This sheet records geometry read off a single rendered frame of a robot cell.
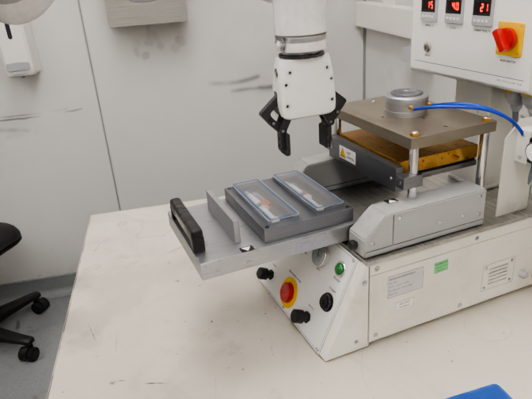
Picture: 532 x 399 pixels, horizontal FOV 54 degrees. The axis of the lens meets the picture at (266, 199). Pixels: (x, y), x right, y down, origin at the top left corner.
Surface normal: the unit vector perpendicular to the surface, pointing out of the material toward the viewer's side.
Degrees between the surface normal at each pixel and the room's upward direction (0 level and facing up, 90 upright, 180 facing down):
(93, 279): 0
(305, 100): 88
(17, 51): 90
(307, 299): 65
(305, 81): 90
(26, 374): 0
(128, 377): 0
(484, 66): 90
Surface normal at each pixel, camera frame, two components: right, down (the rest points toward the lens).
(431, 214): 0.39, 0.35
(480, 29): -0.92, 0.21
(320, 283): -0.86, -0.19
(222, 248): -0.07, -0.91
